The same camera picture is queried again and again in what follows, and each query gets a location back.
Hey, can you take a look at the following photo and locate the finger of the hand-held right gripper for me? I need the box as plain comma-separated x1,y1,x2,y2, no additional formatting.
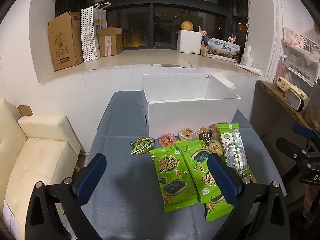
276,137,309,159
292,123,320,153

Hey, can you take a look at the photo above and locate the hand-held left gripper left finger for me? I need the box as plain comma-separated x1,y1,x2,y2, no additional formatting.
25,153,107,240

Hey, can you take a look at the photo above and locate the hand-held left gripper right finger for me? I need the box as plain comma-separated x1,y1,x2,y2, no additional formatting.
207,154,290,240

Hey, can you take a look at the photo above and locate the white cardboard box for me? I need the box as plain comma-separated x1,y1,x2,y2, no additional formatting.
141,74,242,137

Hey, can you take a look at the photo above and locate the green seaweed snack packet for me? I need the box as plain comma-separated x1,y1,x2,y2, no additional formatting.
204,195,234,222
176,140,223,204
149,147,200,213

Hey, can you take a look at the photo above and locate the long green white snack packet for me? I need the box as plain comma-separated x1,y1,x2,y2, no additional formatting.
216,122,258,184

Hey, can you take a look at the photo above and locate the white rounded device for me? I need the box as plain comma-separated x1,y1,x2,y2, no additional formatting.
285,88,306,112

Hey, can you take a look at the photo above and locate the cream small carton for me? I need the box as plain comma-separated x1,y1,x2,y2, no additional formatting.
275,76,291,92
287,85,309,101

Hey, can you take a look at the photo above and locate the brown jelly cup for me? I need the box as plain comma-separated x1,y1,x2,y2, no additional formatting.
199,131,215,143

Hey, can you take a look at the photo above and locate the cream leather sofa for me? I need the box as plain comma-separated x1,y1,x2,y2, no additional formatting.
0,97,82,230

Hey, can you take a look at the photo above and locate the small green pea packet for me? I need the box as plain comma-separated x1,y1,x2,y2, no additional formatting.
129,137,155,155

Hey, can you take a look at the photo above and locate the white plastic drawer unit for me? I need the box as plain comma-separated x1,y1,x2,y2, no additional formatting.
275,26,320,88

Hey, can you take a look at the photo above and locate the cream tissue pack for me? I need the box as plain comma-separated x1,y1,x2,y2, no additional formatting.
218,77,237,90

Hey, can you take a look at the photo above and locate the white plastic bottle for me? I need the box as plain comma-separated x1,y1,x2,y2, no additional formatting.
240,45,253,67

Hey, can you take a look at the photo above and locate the flat cardboard piece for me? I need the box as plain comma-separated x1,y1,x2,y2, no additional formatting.
17,104,33,117

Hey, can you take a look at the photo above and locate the landscape printed box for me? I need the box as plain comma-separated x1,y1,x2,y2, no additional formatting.
206,37,242,63

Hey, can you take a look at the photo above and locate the small open cardboard box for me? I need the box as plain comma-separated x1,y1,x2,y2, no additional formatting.
97,27,123,57

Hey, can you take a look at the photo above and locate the large brown cardboard box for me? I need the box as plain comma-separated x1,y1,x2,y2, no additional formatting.
48,11,84,72

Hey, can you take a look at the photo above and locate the white foam box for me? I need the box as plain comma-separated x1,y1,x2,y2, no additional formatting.
177,29,206,55

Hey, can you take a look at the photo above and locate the polka dot paper bag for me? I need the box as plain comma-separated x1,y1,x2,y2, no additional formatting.
80,2,112,62

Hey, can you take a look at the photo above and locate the dark window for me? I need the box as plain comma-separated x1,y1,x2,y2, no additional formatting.
55,0,249,51

